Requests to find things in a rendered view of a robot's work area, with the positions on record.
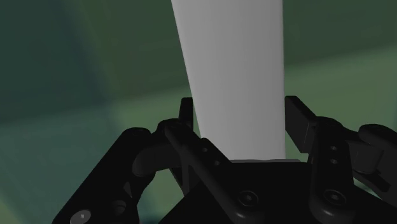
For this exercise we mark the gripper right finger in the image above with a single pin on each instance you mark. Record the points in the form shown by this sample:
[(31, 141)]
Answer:
[(330, 173)]

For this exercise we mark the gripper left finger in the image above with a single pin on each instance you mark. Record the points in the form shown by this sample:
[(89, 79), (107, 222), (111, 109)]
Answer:
[(118, 173)]

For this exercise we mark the tall white tapered cylinder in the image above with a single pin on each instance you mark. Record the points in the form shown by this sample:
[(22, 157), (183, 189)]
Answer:
[(238, 80)]

